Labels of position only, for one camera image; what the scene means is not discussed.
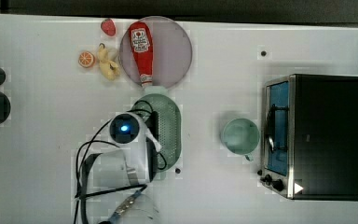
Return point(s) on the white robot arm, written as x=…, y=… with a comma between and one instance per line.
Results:
x=122, y=155

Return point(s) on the black toaster oven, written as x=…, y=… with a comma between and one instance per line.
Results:
x=309, y=137

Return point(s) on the yellow banana toy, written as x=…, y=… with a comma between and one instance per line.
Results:
x=109, y=69

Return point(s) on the green oval strainer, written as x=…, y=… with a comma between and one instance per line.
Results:
x=163, y=118

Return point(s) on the orange slice toy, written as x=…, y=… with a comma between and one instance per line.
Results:
x=86, y=59

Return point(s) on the red ketchup bottle toy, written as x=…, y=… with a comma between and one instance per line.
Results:
x=142, y=50

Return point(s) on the grey round plate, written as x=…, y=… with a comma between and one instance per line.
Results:
x=172, y=52

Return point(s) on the red strawberry toy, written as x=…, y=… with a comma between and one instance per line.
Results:
x=108, y=27

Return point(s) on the green mug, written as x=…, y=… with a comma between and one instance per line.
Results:
x=241, y=137

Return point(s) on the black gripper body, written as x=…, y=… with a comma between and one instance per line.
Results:
x=152, y=144

